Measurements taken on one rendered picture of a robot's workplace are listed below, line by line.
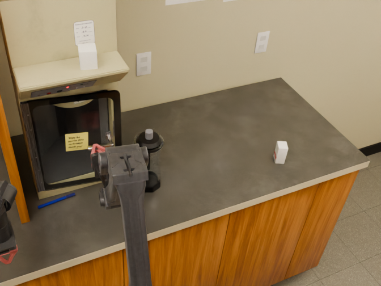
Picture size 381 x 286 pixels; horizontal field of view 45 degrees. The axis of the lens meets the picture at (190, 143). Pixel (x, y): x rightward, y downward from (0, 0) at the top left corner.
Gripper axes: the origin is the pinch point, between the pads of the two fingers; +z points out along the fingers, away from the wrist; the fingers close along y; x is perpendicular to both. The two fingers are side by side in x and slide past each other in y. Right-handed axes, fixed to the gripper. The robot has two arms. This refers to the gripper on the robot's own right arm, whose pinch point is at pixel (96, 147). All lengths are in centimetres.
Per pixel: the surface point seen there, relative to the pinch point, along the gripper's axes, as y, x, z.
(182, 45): 2, -56, 51
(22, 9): 49, 14, 8
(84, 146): -2.2, 2.7, 4.8
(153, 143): -2.2, -20.0, -2.6
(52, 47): 35.6, 8.1, 7.7
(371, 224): -122, -173, -1
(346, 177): -38, -108, -18
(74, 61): 31.2, 2.6, 5.3
